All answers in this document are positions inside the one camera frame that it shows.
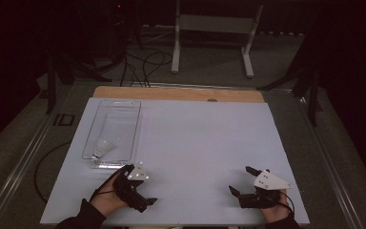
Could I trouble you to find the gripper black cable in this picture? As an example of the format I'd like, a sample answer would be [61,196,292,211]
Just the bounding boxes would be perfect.
[89,168,123,204]
[279,190,296,215]

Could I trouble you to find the black tripod stand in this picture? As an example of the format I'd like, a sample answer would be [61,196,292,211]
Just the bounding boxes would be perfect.
[256,60,323,128]
[42,44,112,115]

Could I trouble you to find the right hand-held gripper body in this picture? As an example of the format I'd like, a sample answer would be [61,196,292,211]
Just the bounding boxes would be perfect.
[237,170,294,210]

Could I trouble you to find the person's right hand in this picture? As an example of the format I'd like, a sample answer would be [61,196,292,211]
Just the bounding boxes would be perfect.
[261,189,295,224]

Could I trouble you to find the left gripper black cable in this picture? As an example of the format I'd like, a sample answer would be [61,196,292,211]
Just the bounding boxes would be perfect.
[89,168,123,204]

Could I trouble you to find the white feather shuttlecock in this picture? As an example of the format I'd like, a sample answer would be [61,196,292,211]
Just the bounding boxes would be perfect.
[91,137,112,159]

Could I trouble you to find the white metal stand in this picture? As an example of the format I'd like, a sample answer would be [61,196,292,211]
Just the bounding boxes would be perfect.
[171,0,265,79]

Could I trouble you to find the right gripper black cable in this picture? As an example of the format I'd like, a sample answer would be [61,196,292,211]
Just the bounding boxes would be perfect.
[279,190,296,215]

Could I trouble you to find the black floor cable loop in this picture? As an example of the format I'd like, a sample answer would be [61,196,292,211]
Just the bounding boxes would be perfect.
[33,141,74,205]

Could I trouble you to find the clear plastic container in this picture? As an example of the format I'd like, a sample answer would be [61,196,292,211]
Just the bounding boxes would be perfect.
[81,98,143,170]

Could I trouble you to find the person's left hand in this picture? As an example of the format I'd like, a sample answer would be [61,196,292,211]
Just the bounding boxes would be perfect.
[90,171,130,219]

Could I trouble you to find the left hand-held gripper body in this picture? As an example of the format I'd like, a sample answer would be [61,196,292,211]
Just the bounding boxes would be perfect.
[112,161,151,214]

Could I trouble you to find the black rectangular floor frame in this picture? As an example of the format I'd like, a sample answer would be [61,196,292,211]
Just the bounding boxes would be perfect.
[52,113,76,127]

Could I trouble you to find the white table mat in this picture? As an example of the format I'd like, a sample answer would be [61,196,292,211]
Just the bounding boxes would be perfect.
[39,96,311,227]

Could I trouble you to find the tangled black floor cables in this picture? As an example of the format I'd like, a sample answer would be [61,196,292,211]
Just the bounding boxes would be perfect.
[119,50,173,89]

